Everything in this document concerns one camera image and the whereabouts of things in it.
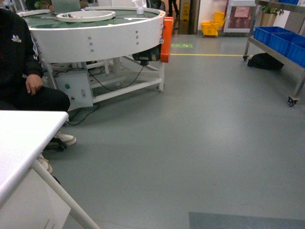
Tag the white control box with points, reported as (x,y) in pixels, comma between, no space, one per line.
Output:
(75,84)

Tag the round white conveyor table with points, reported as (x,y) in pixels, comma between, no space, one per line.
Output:
(119,48)

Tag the orange guard panel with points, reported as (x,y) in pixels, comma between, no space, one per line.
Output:
(167,38)

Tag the yellow mop bucket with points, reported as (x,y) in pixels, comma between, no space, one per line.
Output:
(211,28)

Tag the yellow wet floor sign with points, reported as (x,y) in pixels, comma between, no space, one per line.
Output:
(184,16)

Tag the black bag on floor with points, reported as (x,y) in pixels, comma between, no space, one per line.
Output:
(265,61)

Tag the red fire cabinet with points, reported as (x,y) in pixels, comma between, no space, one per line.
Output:
(238,16)

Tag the seated person in black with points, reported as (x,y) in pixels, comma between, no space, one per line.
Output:
(21,86)

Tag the potted plant gold pot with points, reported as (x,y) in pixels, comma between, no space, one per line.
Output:
(269,15)

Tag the steel cart with crates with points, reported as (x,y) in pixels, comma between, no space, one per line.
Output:
(283,45)

